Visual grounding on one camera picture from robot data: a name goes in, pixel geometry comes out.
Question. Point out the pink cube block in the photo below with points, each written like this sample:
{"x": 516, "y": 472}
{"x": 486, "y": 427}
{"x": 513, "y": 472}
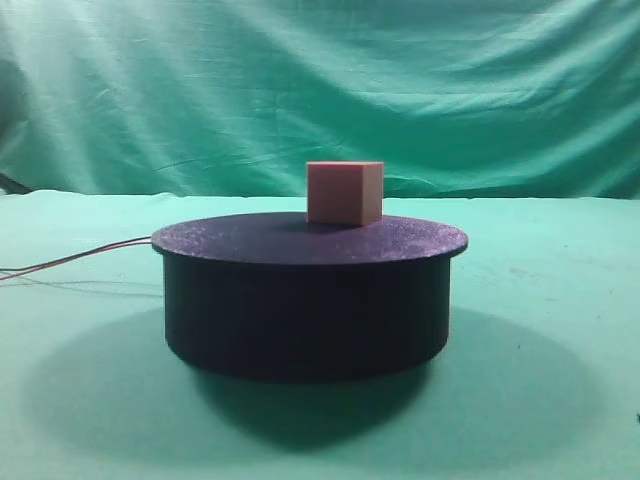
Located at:
{"x": 345, "y": 193}

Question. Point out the black round turntable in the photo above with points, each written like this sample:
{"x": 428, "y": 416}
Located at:
{"x": 274, "y": 297}

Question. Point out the green backdrop cloth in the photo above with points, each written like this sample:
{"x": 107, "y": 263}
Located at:
{"x": 233, "y": 98}

